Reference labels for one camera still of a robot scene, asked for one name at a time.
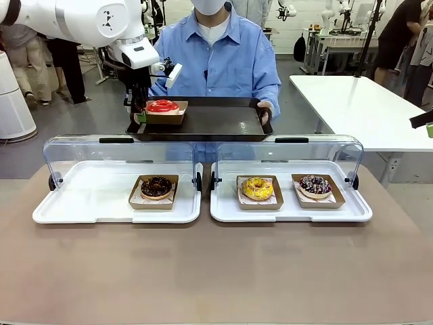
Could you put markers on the red glazed donut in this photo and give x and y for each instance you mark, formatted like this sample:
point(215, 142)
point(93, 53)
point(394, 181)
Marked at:
point(165, 119)
point(162, 106)

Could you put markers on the black tripod pole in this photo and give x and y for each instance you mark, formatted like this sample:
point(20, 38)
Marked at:
point(367, 44)

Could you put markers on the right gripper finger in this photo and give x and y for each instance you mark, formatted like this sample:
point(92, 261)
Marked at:
point(421, 119)
point(430, 131)

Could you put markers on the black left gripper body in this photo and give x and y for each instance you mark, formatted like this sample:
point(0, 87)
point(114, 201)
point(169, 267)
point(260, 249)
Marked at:
point(137, 79)

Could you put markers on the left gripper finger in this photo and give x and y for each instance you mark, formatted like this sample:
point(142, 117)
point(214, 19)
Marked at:
point(132, 101)
point(142, 116)

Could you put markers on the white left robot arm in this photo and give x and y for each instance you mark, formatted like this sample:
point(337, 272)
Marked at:
point(67, 17)

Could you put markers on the bystander in black trousers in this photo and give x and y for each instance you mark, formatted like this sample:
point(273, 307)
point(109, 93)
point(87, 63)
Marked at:
point(69, 71)

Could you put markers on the white display case base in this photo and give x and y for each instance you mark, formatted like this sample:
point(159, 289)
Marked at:
point(84, 196)
point(291, 213)

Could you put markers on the person in blue shirt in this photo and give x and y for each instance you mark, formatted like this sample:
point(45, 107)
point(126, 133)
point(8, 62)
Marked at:
point(230, 50)

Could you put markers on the person's left forearm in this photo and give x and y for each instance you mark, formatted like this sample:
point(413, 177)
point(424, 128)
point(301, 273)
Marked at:
point(274, 94)

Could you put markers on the person's left hand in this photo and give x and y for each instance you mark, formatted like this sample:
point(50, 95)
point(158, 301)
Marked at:
point(265, 111)

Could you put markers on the dark brown serving tray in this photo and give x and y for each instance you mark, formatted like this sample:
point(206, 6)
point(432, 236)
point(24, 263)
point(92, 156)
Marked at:
point(209, 118)

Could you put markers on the purple sprinkled donut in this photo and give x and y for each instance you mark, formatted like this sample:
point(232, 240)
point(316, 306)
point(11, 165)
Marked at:
point(314, 188)

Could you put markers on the yellow sprinkled donut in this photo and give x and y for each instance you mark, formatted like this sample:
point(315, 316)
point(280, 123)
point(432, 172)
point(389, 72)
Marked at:
point(250, 189)

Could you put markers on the white side table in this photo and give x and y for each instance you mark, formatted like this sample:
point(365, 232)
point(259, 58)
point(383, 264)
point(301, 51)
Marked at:
point(355, 101)

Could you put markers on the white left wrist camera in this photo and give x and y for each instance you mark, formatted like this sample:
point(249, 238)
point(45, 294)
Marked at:
point(174, 74)

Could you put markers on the white air purifier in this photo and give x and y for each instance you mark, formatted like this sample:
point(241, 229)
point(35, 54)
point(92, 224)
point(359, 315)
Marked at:
point(13, 101)

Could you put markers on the bystander in beige trousers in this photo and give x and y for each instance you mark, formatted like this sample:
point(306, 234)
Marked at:
point(30, 61)

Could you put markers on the bystander in black shirt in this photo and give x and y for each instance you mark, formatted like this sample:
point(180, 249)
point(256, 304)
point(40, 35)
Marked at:
point(395, 34)

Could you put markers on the clear display case lid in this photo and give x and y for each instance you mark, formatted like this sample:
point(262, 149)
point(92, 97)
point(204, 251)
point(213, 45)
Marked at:
point(118, 152)
point(291, 152)

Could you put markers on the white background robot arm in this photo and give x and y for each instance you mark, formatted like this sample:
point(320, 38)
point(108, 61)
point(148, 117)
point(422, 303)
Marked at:
point(327, 17)

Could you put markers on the black hanging bag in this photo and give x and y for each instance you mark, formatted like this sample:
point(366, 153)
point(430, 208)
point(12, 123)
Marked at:
point(299, 49)

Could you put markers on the white printed paper liner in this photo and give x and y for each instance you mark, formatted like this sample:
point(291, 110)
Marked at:
point(174, 191)
point(301, 197)
point(183, 108)
point(243, 199)

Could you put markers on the person's right forearm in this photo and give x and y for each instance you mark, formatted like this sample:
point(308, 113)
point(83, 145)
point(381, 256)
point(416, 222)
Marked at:
point(159, 89)

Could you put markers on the white background table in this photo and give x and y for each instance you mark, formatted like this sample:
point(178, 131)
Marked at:
point(345, 44)

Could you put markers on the yellow glazed donut in box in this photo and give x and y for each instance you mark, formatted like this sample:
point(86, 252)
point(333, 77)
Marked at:
point(260, 205)

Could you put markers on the sprinkled chocolate donut in box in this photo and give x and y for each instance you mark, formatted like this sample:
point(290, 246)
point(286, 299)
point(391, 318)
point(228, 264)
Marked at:
point(321, 204)

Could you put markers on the white face mask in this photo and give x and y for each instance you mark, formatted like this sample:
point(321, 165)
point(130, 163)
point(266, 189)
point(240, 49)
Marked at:
point(209, 6)

